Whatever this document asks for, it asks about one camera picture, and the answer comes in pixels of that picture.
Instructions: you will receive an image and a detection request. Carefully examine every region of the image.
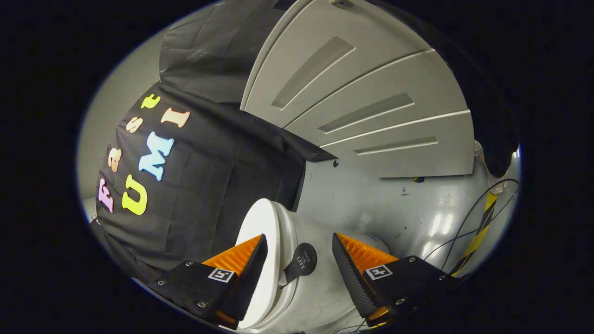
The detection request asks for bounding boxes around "white toilet lid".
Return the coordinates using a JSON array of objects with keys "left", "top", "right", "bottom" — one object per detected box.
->
[{"left": 234, "top": 198, "right": 284, "bottom": 330}]

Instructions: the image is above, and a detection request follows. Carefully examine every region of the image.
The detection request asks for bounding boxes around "white drawer cabinet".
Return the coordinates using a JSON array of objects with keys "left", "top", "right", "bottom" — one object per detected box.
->
[{"left": 240, "top": 0, "right": 476, "bottom": 179}]

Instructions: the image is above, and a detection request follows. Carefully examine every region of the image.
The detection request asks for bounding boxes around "white toilet bowl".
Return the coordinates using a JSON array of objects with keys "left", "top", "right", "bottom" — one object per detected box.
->
[{"left": 271, "top": 209, "right": 390, "bottom": 332}]

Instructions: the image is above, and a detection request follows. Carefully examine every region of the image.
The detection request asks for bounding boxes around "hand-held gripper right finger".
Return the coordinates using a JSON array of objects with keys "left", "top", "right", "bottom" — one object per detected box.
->
[{"left": 332, "top": 233, "right": 467, "bottom": 328}]

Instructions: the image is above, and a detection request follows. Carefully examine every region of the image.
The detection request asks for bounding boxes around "black floor cable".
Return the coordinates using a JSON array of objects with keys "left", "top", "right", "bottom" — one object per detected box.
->
[
  {"left": 439, "top": 178, "right": 520, "bottom": 272},
  {"left": 422, "top": 193, "right": 518, "bottom": 261}
]

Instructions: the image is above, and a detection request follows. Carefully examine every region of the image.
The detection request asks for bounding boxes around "black backdrop cloth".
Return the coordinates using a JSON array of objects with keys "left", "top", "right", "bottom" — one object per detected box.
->
[{"left": 88, "top": 0, "right": 520, "bottom": 286}]

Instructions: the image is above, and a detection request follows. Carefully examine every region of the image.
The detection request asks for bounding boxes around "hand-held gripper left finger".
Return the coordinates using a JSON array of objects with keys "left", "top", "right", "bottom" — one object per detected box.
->
[{"left": 148, "top": 233, "right": 269, "bottom": 330}]

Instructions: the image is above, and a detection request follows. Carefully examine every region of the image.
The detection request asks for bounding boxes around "yellow black striped tape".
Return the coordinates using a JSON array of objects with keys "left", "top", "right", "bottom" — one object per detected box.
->
[{"left": 450, "top": 190, "right": 498, "bottom": 276}]

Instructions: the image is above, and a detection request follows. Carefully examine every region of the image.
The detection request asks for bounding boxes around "black round lid lifter tab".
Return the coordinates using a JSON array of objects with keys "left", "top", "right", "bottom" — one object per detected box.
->
[{"left": 281, "top": 243, "right": 317, "bottom": 289}]

